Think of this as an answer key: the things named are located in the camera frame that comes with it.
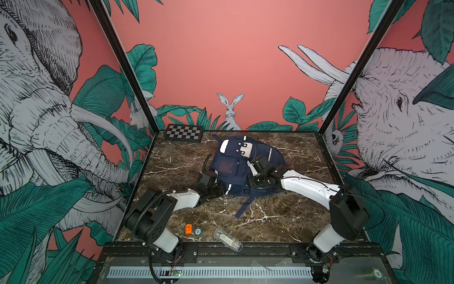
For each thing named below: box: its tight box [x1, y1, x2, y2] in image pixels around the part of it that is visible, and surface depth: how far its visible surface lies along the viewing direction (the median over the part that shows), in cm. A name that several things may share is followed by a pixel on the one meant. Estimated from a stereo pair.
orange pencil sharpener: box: [185, 223, 193, 235], surface depth 81 cm
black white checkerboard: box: [164, 123, 204, 143], surface depth 117 cm
